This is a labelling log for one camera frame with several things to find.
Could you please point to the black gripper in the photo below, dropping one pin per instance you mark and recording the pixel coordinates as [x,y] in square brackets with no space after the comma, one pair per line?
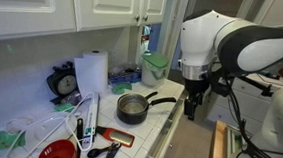
[195,87]

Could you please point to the silver pot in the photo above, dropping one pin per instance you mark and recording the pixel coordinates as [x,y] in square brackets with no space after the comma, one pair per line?
[133,106]

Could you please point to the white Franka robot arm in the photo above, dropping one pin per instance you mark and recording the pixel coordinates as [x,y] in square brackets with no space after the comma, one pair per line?
[201,36]

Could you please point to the black pot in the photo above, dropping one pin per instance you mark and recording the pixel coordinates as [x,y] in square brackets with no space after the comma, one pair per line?
[130,119]

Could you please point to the white open drawer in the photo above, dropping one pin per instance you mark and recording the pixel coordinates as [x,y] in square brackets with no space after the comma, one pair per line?
[168,127]

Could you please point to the wooden board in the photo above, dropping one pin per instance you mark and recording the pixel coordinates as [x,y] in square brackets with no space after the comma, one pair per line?
[219,148]

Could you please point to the white lower drawer cabinet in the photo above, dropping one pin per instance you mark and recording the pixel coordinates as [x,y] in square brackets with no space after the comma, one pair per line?
[246,103]

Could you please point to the plastic container with green lid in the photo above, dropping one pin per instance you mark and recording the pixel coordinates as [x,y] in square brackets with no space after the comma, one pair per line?
[153,71]

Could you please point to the black mounting rod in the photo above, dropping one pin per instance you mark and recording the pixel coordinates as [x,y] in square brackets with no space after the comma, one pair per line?
[256,85]

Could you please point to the blue box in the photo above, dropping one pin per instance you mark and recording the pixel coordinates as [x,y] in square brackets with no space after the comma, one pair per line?
[125,78]

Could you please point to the green silicone pad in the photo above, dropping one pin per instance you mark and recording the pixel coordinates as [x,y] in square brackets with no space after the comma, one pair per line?
[121,87]

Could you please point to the silver cabinet knob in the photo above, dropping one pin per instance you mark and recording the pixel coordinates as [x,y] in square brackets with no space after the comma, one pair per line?
[145,17]
[137,18]

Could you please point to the black measuring spoons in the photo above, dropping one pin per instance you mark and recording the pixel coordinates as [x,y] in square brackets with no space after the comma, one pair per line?
[104,153]

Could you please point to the long white packaged box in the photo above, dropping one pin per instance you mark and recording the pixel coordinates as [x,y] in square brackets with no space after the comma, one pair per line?
[91,119]

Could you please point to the white paper towel roll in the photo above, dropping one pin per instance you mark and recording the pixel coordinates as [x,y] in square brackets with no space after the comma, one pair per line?
[92,72]

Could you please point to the green sponge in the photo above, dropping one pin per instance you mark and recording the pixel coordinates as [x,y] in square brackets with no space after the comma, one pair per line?
[64,107]

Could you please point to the black kitchen scale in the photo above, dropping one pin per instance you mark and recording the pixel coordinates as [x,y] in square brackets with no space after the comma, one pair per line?
[64,83]

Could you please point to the red measuring cup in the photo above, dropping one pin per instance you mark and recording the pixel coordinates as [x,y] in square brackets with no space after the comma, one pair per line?
[57,153]

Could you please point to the wide white upper cabinet door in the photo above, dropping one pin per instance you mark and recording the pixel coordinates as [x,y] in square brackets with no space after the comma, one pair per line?
[23,7]

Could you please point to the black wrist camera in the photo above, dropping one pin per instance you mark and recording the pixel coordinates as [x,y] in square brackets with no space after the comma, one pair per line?
[221,86]

